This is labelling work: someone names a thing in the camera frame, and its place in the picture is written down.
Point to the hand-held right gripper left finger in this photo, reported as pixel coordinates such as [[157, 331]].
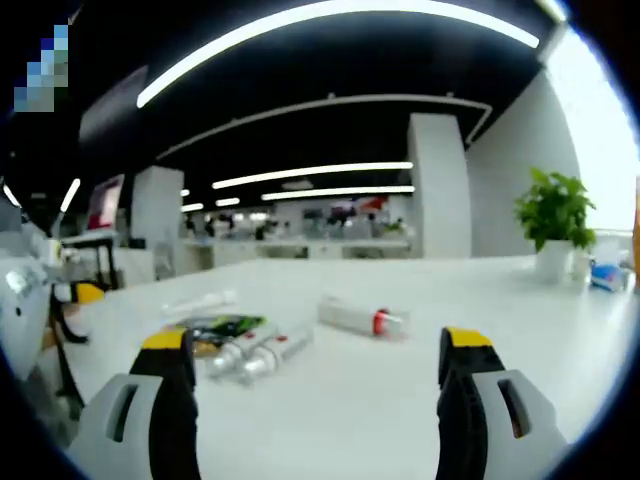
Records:
[[150, 425]]

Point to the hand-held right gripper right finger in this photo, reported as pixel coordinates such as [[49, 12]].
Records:
[[465, 415]]

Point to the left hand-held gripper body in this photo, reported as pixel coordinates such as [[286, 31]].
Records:
[[20, 310]]

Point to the small white skincare spray bottle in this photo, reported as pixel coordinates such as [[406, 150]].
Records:
[[235, 357], [280, 350]]

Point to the white skincare tube red stripe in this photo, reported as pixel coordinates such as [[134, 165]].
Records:
[[205, 301]]

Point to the green black skincare sachet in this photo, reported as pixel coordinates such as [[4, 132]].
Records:
[[230, 324]]

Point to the red collar skincare bottle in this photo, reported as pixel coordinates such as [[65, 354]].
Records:
[[345, 315]]

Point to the black framed side table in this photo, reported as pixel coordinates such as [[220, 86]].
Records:
[[95, 240]]

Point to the blue packet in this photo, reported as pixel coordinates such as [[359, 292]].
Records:
[[607, 276]]

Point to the green potted plant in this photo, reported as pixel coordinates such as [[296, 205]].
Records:
[[555, 210]]

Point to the large bright window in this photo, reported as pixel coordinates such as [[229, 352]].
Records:
[[600, 150]]

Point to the long ceiling light strip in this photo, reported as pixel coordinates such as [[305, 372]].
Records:
[[300, 22]]

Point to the pink wall screen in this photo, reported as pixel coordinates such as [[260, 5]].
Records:
[[106, 202]]

